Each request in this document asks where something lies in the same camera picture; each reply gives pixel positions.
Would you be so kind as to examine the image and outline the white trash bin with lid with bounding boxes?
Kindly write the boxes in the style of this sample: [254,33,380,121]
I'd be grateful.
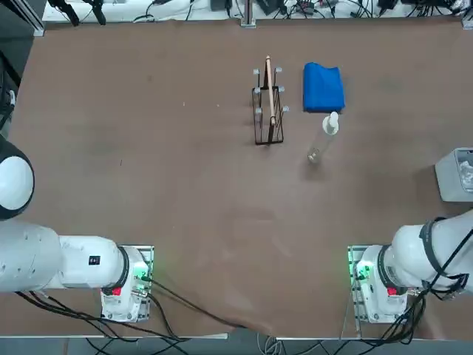
[434,147,473,203]

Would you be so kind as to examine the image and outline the black tripod legs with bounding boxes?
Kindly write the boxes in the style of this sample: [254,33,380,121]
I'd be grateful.
[47,0,107,27]

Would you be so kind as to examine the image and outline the aluminium frame post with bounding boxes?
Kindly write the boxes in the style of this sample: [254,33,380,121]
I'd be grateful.
[241,0,256,27]

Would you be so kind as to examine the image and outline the white tissue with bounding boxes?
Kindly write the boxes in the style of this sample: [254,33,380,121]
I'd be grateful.
[458,158,473,186]

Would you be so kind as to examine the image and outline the clear bottle with white pump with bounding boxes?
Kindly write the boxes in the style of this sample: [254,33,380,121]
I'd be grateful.
[307,111,341,165]

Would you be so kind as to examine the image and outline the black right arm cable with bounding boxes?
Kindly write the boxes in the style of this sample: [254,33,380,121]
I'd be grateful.
[419,217,473,301]

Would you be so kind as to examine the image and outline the black wire cup rack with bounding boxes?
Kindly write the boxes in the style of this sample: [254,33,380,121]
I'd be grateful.
[251,55,290,146]

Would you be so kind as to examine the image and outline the black left arm base cable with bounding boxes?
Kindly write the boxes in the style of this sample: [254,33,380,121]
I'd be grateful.
[146,276,276,336]

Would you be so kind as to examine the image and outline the folded blue cloth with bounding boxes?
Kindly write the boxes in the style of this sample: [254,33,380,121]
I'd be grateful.
[302,61,347,115]

